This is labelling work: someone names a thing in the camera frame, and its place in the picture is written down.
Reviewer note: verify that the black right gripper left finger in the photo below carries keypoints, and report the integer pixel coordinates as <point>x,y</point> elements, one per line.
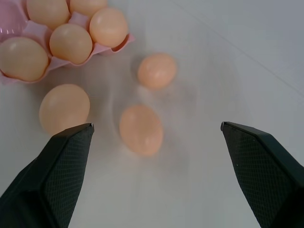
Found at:
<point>50,180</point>

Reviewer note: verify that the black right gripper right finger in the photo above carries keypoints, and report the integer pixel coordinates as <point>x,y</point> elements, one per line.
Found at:
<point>266,175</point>

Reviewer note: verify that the pink plastic egg tray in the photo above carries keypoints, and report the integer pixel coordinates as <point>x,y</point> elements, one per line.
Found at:
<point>35,31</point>

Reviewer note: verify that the beige egg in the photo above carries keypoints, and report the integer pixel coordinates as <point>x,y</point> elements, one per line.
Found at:
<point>108,27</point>
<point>157,70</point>
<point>64,108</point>
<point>88,6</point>
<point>141,130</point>
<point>21,59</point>
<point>70,43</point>
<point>47,12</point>

